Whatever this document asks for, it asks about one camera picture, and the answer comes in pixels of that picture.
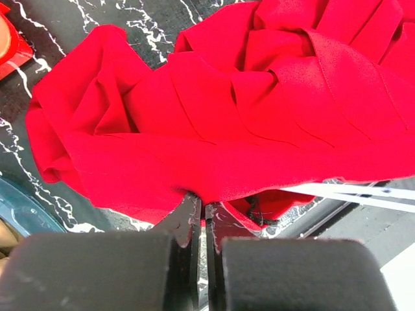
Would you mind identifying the red plastic bin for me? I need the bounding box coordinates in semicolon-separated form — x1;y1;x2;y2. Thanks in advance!
1;3;34;80

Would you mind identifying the teal transparent plastic tub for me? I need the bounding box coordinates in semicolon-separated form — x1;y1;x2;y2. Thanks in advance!
1;178;67;237

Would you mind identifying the tan brown garment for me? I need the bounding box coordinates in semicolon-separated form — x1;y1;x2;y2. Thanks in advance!
0;219;24;275

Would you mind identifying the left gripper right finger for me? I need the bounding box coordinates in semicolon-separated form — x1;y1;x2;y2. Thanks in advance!
205;203;396;310

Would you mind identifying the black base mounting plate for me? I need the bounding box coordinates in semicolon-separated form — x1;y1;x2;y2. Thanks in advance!
285;178;415;270

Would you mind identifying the black marble pattern mat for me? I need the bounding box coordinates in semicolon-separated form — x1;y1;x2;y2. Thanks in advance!
0;0;415;311

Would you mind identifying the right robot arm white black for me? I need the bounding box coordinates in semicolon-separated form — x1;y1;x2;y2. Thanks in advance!
280;183;414;213

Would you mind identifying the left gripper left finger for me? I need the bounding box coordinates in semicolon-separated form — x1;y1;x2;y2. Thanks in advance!
1;194;202;310

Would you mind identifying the red pleated skirt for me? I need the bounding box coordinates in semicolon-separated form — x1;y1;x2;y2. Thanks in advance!
26;1;414;224

